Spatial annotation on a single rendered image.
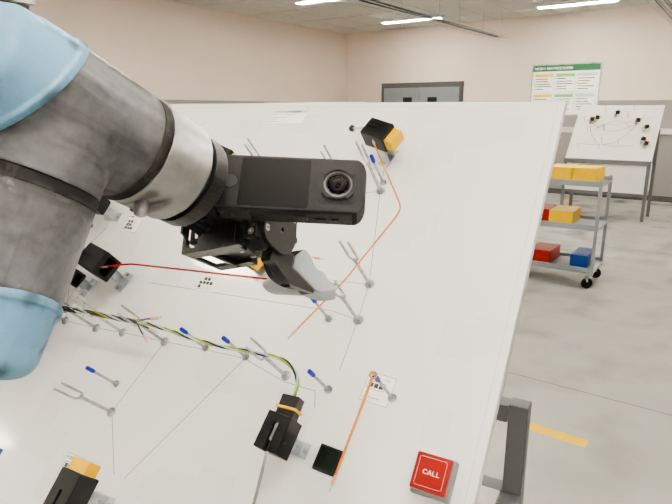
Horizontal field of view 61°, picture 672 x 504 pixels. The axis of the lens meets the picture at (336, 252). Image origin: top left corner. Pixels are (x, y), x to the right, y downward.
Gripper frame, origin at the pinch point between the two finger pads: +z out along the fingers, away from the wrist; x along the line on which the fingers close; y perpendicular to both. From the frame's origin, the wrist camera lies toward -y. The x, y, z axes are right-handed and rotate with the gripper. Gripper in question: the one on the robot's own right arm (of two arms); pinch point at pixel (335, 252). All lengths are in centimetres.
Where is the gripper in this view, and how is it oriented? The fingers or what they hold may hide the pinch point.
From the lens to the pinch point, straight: 57.3
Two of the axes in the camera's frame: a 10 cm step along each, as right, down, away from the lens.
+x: -0.3, 9.5, -3.2
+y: -8.8, 1.3, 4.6
